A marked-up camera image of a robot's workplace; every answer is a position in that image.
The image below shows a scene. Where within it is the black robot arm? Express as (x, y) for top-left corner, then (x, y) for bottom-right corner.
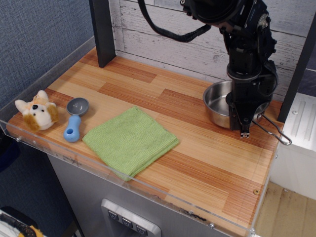
(180, 0), (278, 138)

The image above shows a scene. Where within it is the silver dispenser button panel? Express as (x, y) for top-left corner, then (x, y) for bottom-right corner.
(101, 198), (161, 237)

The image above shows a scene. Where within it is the green folded microfiber cloth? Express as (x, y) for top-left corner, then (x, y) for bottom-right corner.
(82, 107), (179, 181)

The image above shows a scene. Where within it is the plush corgi dog head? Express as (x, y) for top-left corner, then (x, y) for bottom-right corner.
(15, 90), (59, 132)

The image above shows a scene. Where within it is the white aluminium side box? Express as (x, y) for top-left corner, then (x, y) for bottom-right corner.
(270, 93), (316, 199)

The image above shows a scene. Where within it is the silver metal pot with handle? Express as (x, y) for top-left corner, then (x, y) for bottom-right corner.
(203, 81), (292, 146)

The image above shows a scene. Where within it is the blue grey toy scoop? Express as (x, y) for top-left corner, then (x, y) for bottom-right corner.
(63, 97), (89, 143)

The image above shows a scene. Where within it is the grey toy fridge cabinet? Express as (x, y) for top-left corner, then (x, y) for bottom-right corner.
(49, 152), (251, 237)

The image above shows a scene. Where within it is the black left frame post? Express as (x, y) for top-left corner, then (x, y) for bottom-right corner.
(89, 0), (116, 68)

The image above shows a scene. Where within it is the clear acrylic table guard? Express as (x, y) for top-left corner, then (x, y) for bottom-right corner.
(5, 49), (281, 237)

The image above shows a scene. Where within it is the black right frame post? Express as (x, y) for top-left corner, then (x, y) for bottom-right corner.
(277, 15), (316, 122)

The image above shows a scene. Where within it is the black frame post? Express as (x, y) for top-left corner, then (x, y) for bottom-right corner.
(277, 15), (316, 122)
(89, 0), (116, 68)

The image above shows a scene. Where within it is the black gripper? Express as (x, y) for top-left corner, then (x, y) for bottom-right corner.
(227, 60), (278, 138)

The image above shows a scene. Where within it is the yellow black object bottom left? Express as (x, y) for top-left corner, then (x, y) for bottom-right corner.
(0, 213), (44, 237)

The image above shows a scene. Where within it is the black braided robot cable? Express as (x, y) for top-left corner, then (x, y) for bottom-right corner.
(137, 0), (212, 43)

